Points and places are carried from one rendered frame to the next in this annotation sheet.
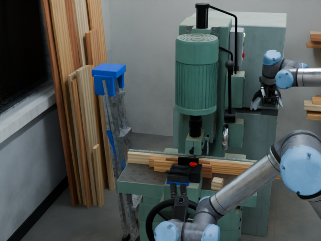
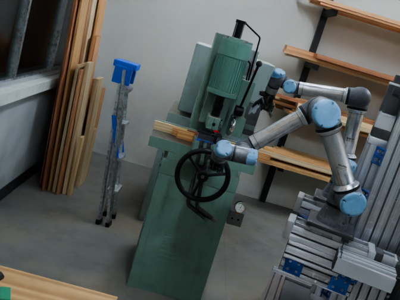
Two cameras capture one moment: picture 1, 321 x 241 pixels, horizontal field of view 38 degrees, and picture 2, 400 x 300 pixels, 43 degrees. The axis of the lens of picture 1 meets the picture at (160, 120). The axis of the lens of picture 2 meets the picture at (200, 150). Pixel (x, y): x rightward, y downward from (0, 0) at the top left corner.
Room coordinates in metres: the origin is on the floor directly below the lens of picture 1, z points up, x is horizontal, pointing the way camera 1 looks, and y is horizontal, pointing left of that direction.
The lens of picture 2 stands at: (-0.88, 0.71, 1.52)
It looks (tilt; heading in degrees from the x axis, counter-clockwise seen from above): 13 degrees down; 343
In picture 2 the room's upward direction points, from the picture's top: 17 degrees clockwise
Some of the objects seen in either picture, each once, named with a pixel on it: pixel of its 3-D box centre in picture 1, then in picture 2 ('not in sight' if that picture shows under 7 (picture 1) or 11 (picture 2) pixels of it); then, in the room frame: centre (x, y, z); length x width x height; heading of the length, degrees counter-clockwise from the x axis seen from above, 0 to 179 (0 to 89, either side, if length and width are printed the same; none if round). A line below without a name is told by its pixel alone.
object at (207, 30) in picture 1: (201, 23); (237, 35); (2.00, -0.18, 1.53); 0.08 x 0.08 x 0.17; 77
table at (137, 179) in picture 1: (186, 187); (202, 152); (1.76, -0.11, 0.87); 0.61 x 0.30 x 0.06; 77
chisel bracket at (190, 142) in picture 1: (196, 142); (212, 122); (1.88, -0.16, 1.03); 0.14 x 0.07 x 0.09; 167
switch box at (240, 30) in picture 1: (236, 46); (249, 62); (2.14, -0.36, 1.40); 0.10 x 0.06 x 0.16; 167
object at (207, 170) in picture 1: (192, 170); not in sight; (1.81, -0.14, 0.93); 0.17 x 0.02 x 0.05; 77
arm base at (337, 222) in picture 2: not in sight; (334, 213); (1.18, -0.65, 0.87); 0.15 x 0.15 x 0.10
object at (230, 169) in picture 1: (213, 168); (221, 144); (1.84, -0.24, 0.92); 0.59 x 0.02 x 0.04; 77
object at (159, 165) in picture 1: (182, 168); (199, 138); (1.84, -0.10, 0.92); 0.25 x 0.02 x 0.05; 77
